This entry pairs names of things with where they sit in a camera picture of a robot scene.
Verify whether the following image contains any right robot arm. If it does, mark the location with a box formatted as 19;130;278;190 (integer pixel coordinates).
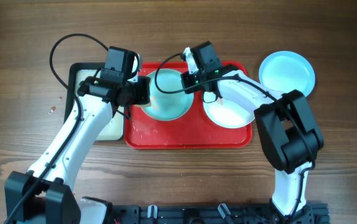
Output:
180;41;323;220

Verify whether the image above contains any green yellow sponge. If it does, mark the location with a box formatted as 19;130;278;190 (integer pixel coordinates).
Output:
150;95;159;111

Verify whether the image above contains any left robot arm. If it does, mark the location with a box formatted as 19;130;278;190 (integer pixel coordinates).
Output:
4;47;150;223

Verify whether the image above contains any light blue plate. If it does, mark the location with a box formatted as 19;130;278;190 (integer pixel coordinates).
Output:
259;51;316;96

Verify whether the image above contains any white plate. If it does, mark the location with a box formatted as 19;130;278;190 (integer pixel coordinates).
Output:
202;92;254;129

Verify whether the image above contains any red plastic tray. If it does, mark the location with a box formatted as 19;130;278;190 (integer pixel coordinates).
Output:
123;60;253;150

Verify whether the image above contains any mint green plate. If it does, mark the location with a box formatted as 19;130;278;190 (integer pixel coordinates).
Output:
141;68;194;121

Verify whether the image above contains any black cable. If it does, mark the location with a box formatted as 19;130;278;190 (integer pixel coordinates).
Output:
154;52;317;215
4;33;142;224

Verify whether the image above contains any black water basin tray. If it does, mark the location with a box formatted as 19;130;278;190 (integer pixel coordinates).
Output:
64;62;124;141

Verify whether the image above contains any right black cable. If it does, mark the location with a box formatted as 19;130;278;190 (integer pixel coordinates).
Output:
154;52;317;215

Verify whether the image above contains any left black cable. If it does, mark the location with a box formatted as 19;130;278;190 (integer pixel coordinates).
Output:
4;33;142;224

